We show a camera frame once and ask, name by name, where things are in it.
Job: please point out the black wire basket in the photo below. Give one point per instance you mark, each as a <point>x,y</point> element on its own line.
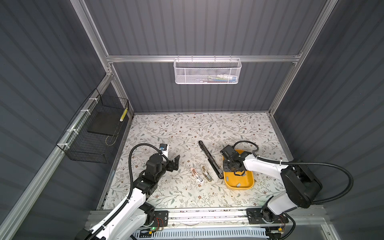
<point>79,145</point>

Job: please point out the black pad in basket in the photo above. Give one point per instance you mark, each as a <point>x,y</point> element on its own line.
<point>105,124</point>

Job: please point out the black stapler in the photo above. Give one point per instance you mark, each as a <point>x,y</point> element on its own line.
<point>211,160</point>

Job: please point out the beige small stapler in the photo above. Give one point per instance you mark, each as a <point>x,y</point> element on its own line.
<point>206,174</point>

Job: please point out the pink small stapler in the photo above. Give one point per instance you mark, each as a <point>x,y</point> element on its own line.
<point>198,178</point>

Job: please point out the yellow plastic tray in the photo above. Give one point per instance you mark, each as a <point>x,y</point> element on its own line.
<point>246,181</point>

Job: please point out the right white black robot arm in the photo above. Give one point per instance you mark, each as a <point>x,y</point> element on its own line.
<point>300,183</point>

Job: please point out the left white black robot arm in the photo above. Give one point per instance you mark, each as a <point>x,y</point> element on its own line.
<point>133,211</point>

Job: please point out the aluminium mounting rail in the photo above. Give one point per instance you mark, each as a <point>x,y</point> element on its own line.
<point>198,217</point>

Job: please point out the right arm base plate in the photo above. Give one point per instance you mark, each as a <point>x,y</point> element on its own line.
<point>264,216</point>

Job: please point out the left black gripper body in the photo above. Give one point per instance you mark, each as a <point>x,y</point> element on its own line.
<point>167,166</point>

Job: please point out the items in white basket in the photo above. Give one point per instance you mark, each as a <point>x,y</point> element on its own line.
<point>226,79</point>

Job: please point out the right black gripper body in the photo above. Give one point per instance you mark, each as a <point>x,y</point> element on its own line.
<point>227,166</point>

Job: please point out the yellow marker in basket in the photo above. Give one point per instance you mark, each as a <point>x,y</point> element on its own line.
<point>123,115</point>

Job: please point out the white wire mesh basket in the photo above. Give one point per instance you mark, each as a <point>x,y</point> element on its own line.
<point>188,70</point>

